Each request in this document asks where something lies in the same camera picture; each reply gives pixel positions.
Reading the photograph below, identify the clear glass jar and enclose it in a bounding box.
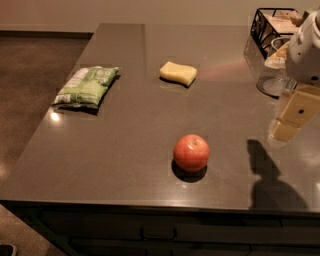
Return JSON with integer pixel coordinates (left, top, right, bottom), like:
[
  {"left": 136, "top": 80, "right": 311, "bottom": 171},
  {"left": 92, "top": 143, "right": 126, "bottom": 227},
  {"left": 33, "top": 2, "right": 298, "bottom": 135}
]
[{"left": 256, "top": 36, "right": 297, "bottom": 98}]

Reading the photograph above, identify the dark shoe on floor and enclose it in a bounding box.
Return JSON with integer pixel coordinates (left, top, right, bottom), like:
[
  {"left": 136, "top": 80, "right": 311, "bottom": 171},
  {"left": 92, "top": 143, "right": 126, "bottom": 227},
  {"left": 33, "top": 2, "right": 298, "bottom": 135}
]
[{"left": 0, "top": 244, "right": 17, "bottom": 256}]

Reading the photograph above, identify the dark cabinet drawer front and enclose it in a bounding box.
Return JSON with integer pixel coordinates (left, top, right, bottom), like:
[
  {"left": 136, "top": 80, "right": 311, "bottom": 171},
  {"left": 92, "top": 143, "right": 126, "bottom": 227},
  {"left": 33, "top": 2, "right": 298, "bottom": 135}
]
[{"left": 5, "top": 202, "right": 320, "bottom": 256}]

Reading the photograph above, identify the green jalapeno chip bag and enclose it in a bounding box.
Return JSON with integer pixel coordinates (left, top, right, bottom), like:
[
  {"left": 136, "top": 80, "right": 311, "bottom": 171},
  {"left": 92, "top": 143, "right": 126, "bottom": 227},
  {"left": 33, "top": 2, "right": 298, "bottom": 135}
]
[{"left": 52, "top": 66, "right": 119, "bottom": 109}]

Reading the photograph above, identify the yellow sponge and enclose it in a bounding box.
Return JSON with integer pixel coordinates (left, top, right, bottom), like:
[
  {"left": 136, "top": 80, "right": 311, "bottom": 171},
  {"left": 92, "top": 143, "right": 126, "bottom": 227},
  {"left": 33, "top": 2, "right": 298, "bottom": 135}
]
[{"left": 159, "top": 61, "right": 197, "bottom": 87}]

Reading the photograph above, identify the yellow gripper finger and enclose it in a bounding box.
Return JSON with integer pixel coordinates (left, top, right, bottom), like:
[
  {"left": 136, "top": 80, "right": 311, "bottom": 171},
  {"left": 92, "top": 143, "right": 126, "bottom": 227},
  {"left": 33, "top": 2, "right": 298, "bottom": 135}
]
[{"left": 268, "top": 84, "right": 320, "bottom": 148}]

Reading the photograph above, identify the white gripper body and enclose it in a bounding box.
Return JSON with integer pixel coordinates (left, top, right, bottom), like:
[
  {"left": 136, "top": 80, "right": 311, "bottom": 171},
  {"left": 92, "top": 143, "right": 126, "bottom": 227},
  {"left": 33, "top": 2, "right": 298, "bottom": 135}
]
[{"left": 286, "top": 10, "right": 320, "bottom": 86}]

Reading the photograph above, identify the black wire basket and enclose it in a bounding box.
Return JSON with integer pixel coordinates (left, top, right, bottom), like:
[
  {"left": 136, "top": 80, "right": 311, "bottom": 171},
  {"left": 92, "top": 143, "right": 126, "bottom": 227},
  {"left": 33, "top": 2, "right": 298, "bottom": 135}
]
[{"left": 250, "top": 8, "right": 303, "bottom": 58}]

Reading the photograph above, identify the red apple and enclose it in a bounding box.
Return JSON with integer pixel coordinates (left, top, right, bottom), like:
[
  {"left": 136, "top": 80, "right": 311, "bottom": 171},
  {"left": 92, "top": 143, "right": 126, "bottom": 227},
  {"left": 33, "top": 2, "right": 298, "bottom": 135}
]
[{"left": 173, "top": 134, "right": 210, "bottom": 172}]

